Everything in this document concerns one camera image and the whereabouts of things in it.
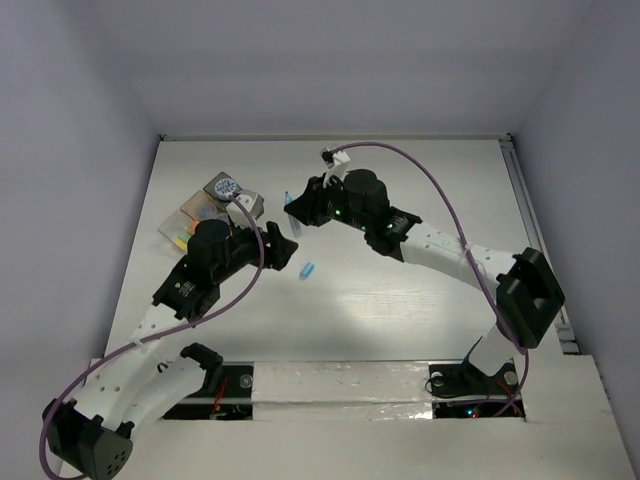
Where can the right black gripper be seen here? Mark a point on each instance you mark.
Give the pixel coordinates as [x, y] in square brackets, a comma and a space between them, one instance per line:
[309, 207]

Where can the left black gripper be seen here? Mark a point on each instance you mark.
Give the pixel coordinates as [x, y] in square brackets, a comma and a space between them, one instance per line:
[276, 247]

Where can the blue highlighter marker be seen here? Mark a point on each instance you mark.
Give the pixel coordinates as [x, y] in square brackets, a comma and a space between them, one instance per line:
[294, 223]

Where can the blue marker cap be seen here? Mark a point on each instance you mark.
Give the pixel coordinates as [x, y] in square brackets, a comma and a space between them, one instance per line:
[306, 270]

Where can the blue lid jar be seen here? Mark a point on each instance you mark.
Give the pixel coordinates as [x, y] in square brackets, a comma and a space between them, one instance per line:
[225, 187]

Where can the orange marker cap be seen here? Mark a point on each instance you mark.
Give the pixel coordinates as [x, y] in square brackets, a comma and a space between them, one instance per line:
[206, 213]

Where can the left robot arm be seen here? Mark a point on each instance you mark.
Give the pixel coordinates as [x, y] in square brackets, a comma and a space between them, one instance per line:
[94, 423]

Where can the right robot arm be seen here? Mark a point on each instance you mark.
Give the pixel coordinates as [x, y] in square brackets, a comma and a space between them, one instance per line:
[521, 286]

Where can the dark grey plastic bin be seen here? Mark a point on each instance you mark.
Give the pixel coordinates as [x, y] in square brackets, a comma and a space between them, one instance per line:
[208, 188]

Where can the clear plastic bin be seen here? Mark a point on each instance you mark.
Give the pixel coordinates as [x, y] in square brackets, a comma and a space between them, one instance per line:
[175, 224]

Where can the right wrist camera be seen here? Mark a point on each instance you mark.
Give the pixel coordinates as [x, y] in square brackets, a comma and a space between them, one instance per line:
[337, 163]

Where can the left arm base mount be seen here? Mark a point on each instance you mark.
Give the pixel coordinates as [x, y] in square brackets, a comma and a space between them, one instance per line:
[225, 394]

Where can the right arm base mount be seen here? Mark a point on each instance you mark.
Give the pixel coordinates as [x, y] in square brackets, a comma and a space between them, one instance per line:
[470, 390]

